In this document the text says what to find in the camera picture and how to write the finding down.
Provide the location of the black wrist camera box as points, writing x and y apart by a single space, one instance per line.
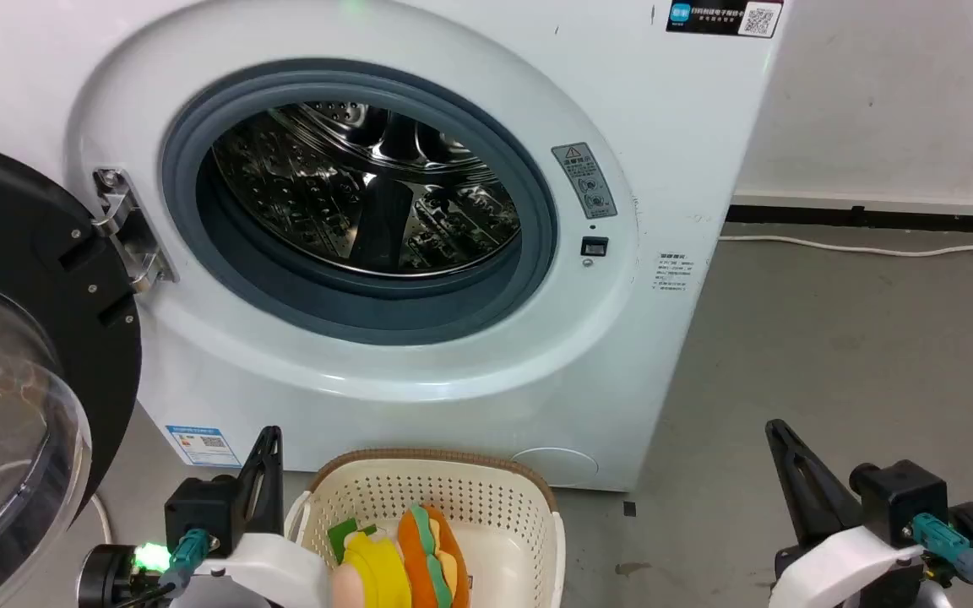
199 507
900 494

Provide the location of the black baseboard strip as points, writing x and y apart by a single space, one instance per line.
875 218

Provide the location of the grey warning sticker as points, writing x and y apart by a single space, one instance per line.
585 181

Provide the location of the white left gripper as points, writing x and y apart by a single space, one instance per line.
275 574

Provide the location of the yellow plush toy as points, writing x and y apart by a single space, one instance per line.
377 574

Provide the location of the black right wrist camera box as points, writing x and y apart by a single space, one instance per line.
900 494

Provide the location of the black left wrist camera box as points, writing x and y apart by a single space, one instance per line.
199 507

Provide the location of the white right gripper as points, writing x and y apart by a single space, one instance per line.
850 570

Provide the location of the blue white energy label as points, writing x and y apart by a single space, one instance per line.
203 446

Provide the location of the hamburger plush toy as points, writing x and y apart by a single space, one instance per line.
432 557

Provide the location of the white front-load washing machine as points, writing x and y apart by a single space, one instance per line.
672 152

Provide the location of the white perforated laundry basket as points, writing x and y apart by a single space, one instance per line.
486 498

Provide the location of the steel washer drum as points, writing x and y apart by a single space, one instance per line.
368 203

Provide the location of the chrome door hinge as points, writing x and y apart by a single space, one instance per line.
127 228

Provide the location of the grey rubber door gasket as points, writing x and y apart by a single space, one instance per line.
537 253

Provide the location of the black round glass washer door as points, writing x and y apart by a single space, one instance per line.
22 219

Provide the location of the black QR code sticker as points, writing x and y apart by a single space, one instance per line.
714 17

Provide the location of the black door latch slot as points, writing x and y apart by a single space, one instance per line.
595 246

